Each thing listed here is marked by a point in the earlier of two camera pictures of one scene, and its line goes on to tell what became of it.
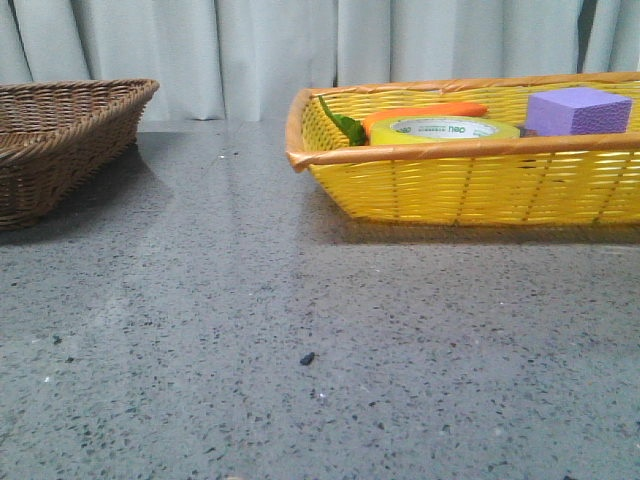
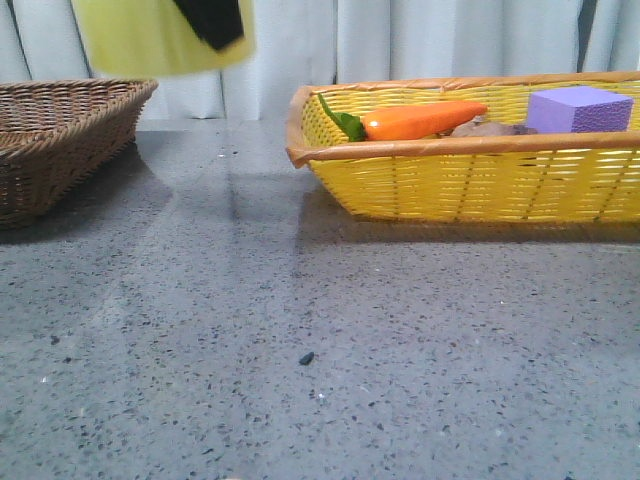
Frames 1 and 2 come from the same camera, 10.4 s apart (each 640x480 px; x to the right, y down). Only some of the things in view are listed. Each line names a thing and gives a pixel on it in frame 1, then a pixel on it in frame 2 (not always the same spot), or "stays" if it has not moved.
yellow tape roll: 415,129 -> 150,38
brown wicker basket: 60,139 stays
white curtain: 237,60 stays
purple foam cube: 577,111 stays
